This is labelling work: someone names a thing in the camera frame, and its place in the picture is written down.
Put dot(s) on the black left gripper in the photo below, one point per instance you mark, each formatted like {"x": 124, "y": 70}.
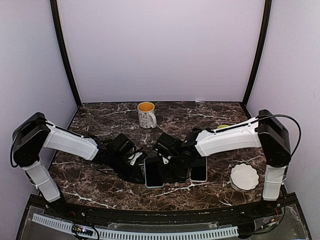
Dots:
{"x": 136, "y": 172}

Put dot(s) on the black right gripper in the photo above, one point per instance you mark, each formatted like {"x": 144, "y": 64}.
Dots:
{"x": 164, "y": 175}

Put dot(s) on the purple-edged black smartphone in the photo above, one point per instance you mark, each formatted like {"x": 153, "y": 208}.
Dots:
{"x": 178, "y": 173}

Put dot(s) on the pink phone case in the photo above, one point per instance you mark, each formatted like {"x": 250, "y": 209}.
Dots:
{"x": 200, "y": 172}

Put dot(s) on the light blue phone case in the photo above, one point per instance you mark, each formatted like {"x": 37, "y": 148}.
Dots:
{"x": 153, "y": 187}

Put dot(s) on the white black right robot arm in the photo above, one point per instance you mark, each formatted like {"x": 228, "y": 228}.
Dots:
{"x": 264, "y": 131}

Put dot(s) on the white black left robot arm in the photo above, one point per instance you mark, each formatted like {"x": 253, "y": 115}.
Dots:
{"x": 37, "y": 133}

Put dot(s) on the white floral mug yellow inside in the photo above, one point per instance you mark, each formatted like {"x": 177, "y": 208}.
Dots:
{"x": 146, "y": 115}

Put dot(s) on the lime green bowl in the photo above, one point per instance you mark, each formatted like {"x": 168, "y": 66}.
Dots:
{"x": 222, "y": 126}

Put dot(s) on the white scalloped dish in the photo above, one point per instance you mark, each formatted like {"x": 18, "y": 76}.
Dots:
{"x": 244, "y": 178}

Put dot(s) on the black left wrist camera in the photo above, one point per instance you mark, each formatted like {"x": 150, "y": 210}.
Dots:
{"x": 126, "y": 149}

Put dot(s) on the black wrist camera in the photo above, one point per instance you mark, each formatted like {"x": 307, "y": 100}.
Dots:
{"x": 126, "y": 149}
{"x": 167, "y": 147}

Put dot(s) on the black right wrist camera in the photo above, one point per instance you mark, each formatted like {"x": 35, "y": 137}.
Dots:
{"x": 167, "y": 147}

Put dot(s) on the black front table rail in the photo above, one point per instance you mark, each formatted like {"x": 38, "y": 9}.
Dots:
{"x": 239, "y": 214}

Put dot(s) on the white slotted cable duct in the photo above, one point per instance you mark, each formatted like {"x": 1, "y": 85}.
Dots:
{"x": 125, "y": 231}

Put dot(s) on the black left corner post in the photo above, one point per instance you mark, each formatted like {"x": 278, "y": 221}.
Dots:
{"x": 63, "y": 51}

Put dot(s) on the black corner post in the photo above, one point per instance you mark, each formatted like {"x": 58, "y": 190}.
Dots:
{"x": 258, "y": 53}
{"x": 63, "y": 51}

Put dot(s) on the black right corner post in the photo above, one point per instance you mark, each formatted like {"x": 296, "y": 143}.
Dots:
{"x": 258, "y": 53}

